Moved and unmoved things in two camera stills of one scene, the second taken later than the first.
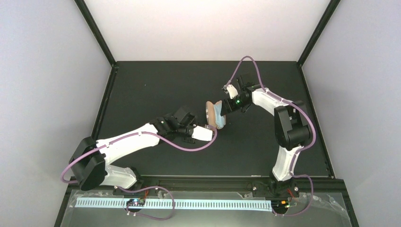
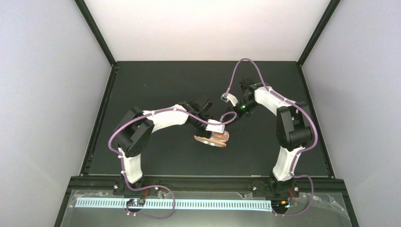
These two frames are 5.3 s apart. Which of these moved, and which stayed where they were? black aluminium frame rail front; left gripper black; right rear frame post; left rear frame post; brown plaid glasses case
Moved: left gripper black; brown plaid glasses case
Stayed: black aluminium frame rail front; left rear frame post; right rear frame post
